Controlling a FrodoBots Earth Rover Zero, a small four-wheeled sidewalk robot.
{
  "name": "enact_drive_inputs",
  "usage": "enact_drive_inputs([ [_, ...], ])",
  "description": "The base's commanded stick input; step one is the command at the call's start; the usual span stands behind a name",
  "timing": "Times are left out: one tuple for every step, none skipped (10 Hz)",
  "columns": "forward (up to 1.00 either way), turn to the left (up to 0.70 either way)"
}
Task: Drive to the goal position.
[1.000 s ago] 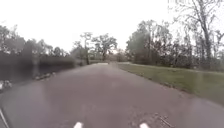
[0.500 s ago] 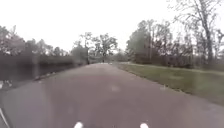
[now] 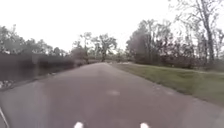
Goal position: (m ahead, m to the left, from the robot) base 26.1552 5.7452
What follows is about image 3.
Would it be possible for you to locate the broad leafy tree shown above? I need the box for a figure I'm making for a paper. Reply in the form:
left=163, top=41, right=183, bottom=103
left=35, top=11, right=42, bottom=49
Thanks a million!
left=91, top=33, right=118, bottom=63

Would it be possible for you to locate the robot's own part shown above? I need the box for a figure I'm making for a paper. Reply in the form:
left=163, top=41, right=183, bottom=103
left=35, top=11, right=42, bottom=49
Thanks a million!
left=139, top=122, right=151, bottom=128
left=73, top=121, right=85, bottom=128

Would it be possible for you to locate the grey asphalt road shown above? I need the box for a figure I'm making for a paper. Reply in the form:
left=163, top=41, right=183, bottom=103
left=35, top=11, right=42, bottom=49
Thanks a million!
left=0, top=62, right=224, bottom=128

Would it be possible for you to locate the thin tall tree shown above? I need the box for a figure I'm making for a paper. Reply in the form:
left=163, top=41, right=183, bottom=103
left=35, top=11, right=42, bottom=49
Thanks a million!
left=71, top=31, right=95, bottom=64

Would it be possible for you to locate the grass verge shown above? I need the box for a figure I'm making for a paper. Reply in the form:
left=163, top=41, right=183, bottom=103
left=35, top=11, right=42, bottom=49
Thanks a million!
left=111, top=62, right=224, bottom=108

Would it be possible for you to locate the dark water canal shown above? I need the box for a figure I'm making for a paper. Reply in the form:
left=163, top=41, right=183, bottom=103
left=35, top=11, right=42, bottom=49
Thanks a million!
left=0, top=53, right=84, bottom=90

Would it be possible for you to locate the row of trees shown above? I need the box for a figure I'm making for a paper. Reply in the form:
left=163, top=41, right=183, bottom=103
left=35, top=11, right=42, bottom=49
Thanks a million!
left=0, top=24, right=73, bottom=58

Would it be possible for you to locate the wood of bare trees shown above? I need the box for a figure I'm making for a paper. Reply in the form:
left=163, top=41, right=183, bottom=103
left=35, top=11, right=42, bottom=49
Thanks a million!
left=125, top=0, right=224, bottom=71

